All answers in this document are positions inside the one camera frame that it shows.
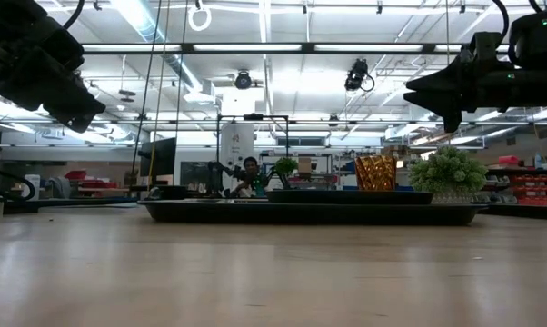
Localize white container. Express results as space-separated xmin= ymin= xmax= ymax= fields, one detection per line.
xmin=22 ymin=173 xmax=42 ymax=202

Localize round overhead camera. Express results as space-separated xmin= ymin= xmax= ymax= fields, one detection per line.
xmin=234 ymin=70 xmax=253 ymax=91

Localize black plate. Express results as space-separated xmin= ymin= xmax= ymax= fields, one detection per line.
xmin=264 ymin=189 xmax=434 ymax=205

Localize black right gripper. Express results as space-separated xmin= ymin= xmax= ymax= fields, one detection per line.
xmin=403 ymin=56 xmax=530 ymax=134

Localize amber patterned glass cup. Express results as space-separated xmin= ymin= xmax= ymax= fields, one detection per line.
xmin=353 ymin=154 xmax=398 ymax=193

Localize black monitor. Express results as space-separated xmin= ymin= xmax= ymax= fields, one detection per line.
xmin=137 ymin=137 xmax=178 ymax=188

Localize black metal frame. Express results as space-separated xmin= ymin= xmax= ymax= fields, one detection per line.
xmin=215 ymin=113 xmax=291 ymax=197

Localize black tray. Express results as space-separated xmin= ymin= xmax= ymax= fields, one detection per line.
xmin=137 ymin=198 xmax=489 ymax=227

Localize small green plant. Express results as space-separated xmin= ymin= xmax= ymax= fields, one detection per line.
xmin=272 ymin=156 xmax=299 ymax=190

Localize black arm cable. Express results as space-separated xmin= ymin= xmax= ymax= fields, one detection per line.
xmin=490 ymin=0 xmax=512 ymax=49
xmin=62 ymin=0 xmax=86 ymax=30

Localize red storage bins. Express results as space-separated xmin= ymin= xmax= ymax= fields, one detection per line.
xmin=498 ymin=154 xmax=547 ymax=206
xmin=64 ymin=169 xmax=119 ymax=190

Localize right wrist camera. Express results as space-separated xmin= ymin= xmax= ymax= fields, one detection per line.
xmin=468 ymin=30 xmax=504 ymax=63

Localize black base cable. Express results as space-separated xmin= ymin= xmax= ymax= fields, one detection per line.
xmin=0 ymin=166 xmax=37 ymax=202

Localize white hanging ring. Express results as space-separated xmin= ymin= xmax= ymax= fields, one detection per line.
xmin=187 ymin=3 xmax=213 ymax=33

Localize black hanging cable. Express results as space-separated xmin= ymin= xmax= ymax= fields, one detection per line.
xmin=130 ymin=0 xmax=164 ymax=176
xmin=174 ymin=0 xmax=190 ymax=140

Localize black hanging spotlight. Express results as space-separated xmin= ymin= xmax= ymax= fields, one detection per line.
xmin=343 ymin=57 xmax=375 ymax=94

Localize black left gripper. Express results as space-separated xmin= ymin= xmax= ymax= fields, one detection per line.
xmin=0 ymin=38 xmax=107 ymax=134

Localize white banner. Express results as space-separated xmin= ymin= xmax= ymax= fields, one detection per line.
xmin=220 ymin=123 xmax=255 ymax=183

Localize person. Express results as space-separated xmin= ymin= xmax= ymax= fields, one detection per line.
xmin=229 ymin=155 xmax=269 ymax=199

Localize round green plant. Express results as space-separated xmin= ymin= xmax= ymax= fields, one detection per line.
xmin=408 ymin=145 xmax=489 ymax=194

